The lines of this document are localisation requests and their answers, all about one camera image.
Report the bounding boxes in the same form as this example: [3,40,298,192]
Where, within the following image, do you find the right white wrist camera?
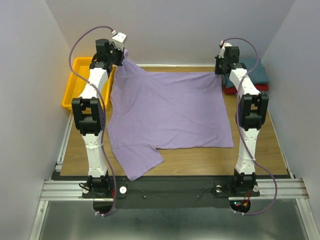
[218,41,232,59]

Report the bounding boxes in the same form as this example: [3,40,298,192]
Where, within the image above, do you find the purple t shirt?
[107,57,234,181]

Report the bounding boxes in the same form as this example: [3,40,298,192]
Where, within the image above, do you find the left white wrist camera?
[111,30,127,51]

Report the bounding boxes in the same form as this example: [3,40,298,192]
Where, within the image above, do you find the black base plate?
[79,176,260,211]

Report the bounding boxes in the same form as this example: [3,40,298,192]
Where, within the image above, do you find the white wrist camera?
[218,41,232,59]
[111,30,127,51]

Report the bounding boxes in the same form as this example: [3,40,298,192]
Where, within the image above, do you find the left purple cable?
[68,26,118,219]

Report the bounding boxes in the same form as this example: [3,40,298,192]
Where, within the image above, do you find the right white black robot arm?
[215,42,269,196]

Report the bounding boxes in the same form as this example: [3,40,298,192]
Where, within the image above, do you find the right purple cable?
[218,37,280,217]

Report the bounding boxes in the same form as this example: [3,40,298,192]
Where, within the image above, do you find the purple cable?
[68,26,118,219]
[218,37,280,217]

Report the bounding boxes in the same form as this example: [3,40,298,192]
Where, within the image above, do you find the aluminium frame rail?
[29,109,311,240]

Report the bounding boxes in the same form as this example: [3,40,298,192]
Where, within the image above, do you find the yellow plastic bin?
[61,57,117,111]

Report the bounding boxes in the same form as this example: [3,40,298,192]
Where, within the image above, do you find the folded red t shirt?
[223,83,269,95]

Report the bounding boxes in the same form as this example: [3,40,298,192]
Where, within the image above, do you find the folded teal t shirt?
[223,57,270,88]

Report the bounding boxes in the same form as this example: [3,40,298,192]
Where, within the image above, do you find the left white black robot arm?
[71,37,125,198]

